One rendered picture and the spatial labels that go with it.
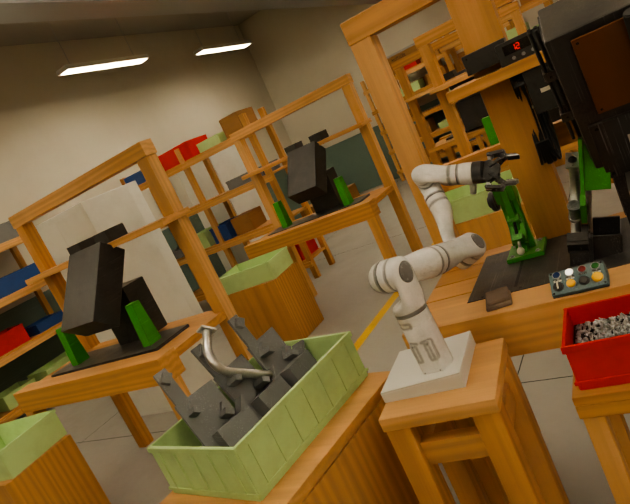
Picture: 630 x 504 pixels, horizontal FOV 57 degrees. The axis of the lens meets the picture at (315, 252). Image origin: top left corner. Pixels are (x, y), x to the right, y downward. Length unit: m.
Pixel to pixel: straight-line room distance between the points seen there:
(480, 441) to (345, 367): 0.54
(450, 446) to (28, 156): 8.13
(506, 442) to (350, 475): 0.48
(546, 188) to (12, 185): 7.57
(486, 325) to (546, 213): 0.64
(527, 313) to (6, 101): 8.38
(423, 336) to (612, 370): 0.45
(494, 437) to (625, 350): 0.38
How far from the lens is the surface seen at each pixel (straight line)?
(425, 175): 2.01
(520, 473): 1.63
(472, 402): 1.52
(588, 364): 1.49
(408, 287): 1.54
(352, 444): 1.80
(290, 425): 1.74
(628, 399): 1.51
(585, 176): 1.90
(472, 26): 2.24
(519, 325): 1.82
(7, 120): 9.24
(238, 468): 1.64
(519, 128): 2.25
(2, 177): 8.83
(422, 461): 1.66
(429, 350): 1.59
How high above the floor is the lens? 1.60
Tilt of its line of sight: 10 degrees down
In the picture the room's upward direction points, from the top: 25 degrees counter-clockwise
